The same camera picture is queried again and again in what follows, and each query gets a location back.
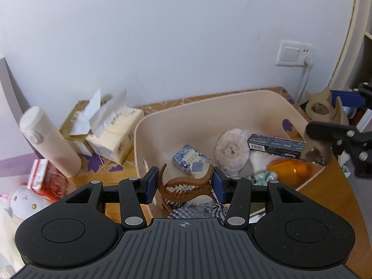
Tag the beige plastic storage bin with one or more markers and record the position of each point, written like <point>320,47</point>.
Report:
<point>214,121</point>

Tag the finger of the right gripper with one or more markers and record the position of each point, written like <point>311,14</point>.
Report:
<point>329,131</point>
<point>349,98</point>

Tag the white thermos bottle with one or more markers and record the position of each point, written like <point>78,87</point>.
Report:
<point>38,129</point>

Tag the red white milk carton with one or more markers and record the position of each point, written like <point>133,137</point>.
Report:
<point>47,181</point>

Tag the white bunny plush toy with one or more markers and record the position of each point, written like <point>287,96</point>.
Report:
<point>15,208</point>

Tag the long dark printed box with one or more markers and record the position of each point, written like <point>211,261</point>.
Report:
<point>294,149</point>

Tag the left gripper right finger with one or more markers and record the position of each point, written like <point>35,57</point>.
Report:
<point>220,185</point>

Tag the blue white checkered cloth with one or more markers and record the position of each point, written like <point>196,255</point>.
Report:
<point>191,210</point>

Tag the brown hair claw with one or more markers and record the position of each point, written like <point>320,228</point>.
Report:
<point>185,188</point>

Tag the white wall switch socket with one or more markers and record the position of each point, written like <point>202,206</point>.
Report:
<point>294,54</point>

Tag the yellow tissue pack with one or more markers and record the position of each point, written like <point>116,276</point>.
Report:
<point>112,128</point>

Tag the gold tissue box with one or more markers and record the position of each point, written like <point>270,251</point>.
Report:
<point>76,126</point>

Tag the green plaid cloth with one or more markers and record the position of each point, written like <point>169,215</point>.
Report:
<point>262,178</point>

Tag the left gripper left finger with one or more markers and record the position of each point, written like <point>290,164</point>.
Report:
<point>151,184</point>

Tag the orange cloth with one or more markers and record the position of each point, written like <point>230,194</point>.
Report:
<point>292,173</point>

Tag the blue white porcelain-pattern box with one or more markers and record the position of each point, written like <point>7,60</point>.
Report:
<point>186,157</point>

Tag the fluffy pink scrunchie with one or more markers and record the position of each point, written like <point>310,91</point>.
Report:
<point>232,151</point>

